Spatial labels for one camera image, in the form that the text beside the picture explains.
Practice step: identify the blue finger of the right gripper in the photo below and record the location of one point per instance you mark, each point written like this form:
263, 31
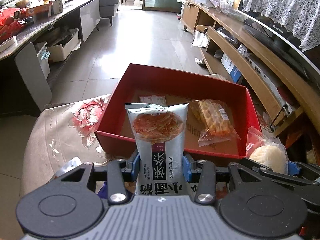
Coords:
293, 168

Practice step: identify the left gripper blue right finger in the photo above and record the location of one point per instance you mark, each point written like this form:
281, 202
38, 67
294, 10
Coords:
190, 169

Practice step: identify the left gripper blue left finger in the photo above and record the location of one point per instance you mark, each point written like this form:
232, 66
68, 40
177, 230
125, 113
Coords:
132, 167

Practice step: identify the white bun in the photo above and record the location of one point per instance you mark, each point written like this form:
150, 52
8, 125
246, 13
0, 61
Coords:
267, 151

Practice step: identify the grey spicy noodle snack bag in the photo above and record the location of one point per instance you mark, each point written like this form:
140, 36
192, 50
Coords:
160, 136

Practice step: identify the yellow waffle snack bag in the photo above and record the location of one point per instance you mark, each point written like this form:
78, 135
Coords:
212, 115

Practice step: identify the white red striped snack packet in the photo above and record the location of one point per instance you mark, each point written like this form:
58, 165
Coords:
153, 99

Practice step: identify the white Kaprons wafer pack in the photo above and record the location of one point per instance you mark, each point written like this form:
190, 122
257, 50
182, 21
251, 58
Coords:
191, 189

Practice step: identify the purple snack bag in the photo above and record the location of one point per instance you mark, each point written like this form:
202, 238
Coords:
103, 192

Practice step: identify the silver chicken gizzard snack bag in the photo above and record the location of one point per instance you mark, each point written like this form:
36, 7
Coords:
73, 163

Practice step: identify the red cardboard box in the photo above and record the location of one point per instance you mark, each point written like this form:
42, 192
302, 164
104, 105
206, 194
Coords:
114, 132

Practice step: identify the floral beige tablecloth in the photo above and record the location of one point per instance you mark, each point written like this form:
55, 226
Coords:
59, 135

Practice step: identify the black television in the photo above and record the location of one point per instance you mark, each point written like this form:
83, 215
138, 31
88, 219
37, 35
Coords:
281, 42

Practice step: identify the wooden TV console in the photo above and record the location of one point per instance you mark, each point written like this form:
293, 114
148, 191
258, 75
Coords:
196, 17

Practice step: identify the white paper bag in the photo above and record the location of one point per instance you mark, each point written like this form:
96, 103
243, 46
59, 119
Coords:
200, 40

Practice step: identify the cardboard box under table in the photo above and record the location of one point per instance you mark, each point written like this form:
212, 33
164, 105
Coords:
60, 51

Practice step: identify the white lace cover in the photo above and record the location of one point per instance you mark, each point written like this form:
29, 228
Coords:
300, 17

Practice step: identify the grey sofa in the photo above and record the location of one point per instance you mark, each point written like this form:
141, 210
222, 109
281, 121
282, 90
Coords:
108, 8

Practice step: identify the red plastic bag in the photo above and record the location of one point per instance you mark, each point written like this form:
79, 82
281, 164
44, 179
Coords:
11, 22

